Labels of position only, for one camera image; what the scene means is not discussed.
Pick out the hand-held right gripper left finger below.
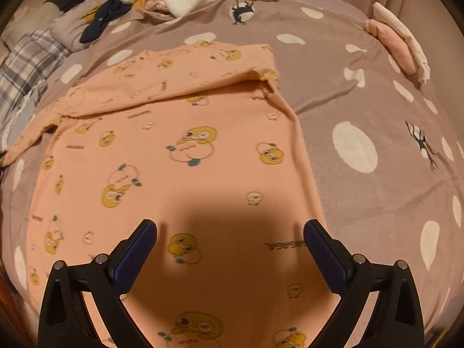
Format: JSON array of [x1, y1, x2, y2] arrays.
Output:
[[37, 219, 158, 348]]

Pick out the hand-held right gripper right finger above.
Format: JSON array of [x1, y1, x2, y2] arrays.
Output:
[[303, 219, 425, 348]]

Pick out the peach cartoon print garment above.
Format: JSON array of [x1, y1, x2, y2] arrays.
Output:
[[0, 43, 349, 348]]

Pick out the folded pink and white clothes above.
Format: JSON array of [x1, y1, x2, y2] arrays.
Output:
[[373, 2, 431, 83]]

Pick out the mauve polka dot blanket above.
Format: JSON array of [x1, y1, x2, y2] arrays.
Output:
[[0, 0, 464, 348]]

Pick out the light blue frayed cloth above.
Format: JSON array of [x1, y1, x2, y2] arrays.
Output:
[[0, 80, 48, 150]]

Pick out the folded pink cloth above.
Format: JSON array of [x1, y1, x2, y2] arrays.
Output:
[[364, 18, 419, 76]]

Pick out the grey plaid cloth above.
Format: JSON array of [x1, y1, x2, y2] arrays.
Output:
[[0, 29, 71, 113]]

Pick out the mauve folded cloth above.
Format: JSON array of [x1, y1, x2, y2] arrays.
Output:
[[51, 5, 146, 51]]

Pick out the navy blue cloth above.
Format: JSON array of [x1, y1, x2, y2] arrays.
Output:
[[80, 0, 132, 43]]

